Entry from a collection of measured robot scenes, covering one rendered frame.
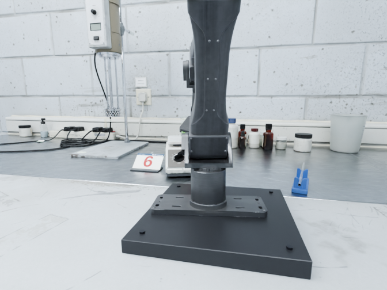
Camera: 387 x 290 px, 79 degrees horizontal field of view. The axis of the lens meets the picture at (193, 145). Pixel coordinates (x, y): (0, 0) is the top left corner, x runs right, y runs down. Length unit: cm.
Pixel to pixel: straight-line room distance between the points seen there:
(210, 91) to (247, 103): 87
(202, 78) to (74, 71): 124
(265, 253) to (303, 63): 102
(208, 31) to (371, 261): 37
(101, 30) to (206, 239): 83
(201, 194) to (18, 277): 27
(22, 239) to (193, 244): 27
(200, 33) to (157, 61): 98
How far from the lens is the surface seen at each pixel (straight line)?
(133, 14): 139
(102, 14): 101
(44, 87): 166
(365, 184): 74
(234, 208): 42
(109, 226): 45
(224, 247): 34
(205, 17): 32
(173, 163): 66
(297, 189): 60
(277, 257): 33
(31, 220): 53
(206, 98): 35
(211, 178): 39
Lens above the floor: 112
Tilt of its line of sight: 11 degrees down
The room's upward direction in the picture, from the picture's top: straight up
